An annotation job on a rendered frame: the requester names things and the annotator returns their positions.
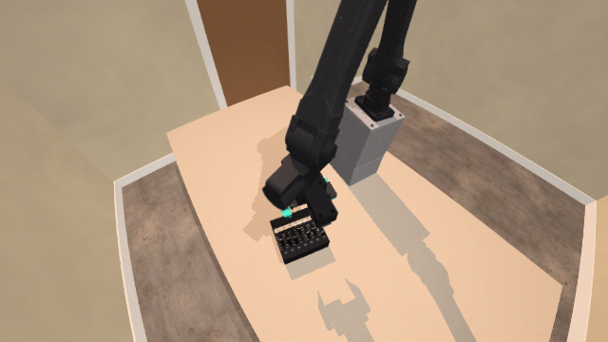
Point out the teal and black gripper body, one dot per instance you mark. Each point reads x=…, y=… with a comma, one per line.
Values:
x=330, y=191

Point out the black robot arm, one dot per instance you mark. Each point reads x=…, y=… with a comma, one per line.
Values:
x=323, y=103

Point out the black lighting desk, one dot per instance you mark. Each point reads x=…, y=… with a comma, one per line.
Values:
x=301, y=241

